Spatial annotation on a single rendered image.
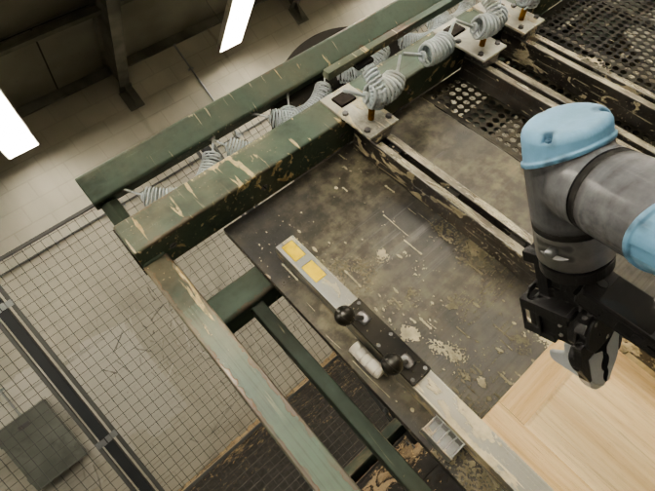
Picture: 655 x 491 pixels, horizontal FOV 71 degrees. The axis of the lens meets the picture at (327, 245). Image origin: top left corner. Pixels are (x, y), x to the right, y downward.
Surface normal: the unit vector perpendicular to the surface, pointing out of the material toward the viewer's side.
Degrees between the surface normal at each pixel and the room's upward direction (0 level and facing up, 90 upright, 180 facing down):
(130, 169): 90
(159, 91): 90
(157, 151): 90
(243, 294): 57
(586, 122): 28
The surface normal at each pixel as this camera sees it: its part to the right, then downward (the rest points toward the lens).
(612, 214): -0.97, 0.06
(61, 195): 0.35, -0.13
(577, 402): -0.03, -0.54
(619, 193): -0.83, -0.36
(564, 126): -0.35, -0.77
